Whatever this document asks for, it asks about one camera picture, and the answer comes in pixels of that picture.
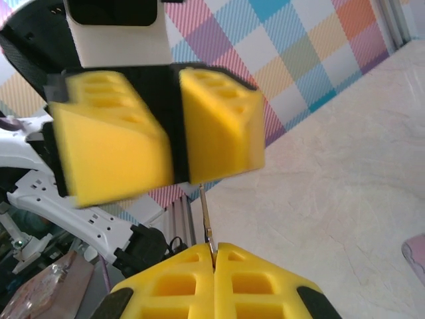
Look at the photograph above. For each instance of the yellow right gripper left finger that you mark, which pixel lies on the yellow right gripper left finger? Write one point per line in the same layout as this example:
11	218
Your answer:
172	285

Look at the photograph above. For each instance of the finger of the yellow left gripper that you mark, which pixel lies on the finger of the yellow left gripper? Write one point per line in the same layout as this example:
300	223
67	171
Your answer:
219	139
109	159

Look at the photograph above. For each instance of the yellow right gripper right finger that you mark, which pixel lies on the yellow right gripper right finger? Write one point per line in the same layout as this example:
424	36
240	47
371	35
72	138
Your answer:
252	285

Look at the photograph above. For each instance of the thin metal rod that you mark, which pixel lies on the thin metal rod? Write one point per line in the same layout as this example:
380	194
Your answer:
206	219

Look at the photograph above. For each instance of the pastel printed pouch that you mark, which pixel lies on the pastel printed pouch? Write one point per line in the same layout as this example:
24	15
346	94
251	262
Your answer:
416	256

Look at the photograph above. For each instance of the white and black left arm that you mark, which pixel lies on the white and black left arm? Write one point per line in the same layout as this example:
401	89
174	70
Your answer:
66	206

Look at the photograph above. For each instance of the wide aluminium mounting rail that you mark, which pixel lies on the wide aluminium mounting rail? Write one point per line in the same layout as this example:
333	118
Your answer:
182	219

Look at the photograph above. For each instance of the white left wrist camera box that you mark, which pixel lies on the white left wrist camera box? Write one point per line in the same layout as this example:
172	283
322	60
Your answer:
123	43

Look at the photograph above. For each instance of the aluminium corner post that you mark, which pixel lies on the aluminium corner post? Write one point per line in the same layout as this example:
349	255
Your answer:
396	23

